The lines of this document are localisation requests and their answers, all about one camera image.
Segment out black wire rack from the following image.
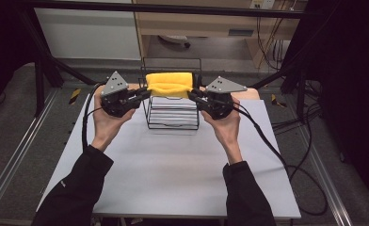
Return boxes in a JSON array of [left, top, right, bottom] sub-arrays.
[[137, 56, 203, 131]]

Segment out light wooden desk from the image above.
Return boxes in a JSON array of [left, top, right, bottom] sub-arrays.
[[132, 0, 309, 69]]

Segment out right hand-held gripper cable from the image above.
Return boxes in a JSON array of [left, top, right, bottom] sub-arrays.
[[232, 103, 329, 217]]

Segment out hanging cables under desk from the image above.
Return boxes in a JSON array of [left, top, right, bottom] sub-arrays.
[[255, 15, 284, 72]]

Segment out left hand-held gripper cable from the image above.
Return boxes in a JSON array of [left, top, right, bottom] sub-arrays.
[[81, 80, 108, 153]]

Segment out white power strip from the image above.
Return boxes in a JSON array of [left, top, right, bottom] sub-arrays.
[[249, 0, 277, 10]]

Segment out black curtain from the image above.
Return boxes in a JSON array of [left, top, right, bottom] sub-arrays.
[[285, 0, 369, 215]]

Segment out white chair base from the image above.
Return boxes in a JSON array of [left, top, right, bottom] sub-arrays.
[[158, 34, 192, 49]]

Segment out black and yellow tape marker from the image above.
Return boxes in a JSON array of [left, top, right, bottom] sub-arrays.
[[270, 93, 288, 109], [68, 88, 82, 105]]

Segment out white cabinet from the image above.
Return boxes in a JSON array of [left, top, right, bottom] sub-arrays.
[[33, 7, 142, 61]]

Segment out bundle of black floor cables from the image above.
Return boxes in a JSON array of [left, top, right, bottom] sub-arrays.
[[271, 79, 324, 177]]

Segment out yellow cloth with black edge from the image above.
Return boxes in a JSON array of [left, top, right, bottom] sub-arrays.
[[145, 72, 195, 100]]

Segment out person's right hand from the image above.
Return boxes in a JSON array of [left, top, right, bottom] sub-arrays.
[[200, 95, 243, 146]]

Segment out aluminium floor rail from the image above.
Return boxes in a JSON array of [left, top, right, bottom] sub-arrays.
[[0, 89, 60, 215], [298, 125, 354, 226]]

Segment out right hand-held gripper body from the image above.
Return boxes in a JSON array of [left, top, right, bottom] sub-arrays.
[[199, 75, 249, 121]]

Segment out person's left hand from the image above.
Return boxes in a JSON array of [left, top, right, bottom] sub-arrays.
[[91, 93, 136, 146]]

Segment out black metal frame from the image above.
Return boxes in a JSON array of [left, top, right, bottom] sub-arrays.
[[16, 0, 342, 124]]

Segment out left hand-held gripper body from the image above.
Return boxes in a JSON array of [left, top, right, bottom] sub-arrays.
[[100, 71, 138, 119]]

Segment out hand-held gripper cable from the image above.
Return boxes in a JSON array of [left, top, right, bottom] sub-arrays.
[[81, 80, 108, 153], [232, 103, 329, 217]]

